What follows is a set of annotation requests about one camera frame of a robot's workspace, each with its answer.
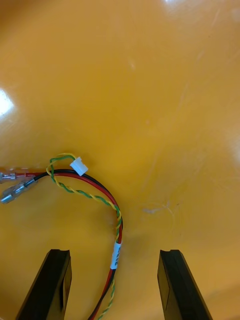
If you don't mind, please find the yellow-orange plastic bin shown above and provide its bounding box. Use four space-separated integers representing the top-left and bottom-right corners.
0 0 240 320

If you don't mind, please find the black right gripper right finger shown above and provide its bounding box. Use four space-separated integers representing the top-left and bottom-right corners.
157 249 213 320

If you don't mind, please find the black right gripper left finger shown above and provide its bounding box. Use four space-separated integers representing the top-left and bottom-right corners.
15 248 73 320

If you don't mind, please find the red black green-yellow wire harness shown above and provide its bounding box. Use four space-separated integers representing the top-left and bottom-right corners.
0 152 124 320

